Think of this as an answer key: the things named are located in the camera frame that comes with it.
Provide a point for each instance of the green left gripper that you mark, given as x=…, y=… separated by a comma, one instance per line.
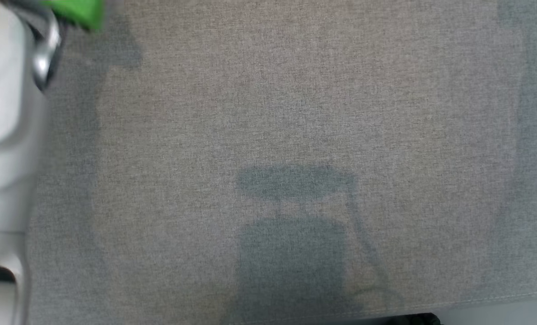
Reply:
x=76, y=11

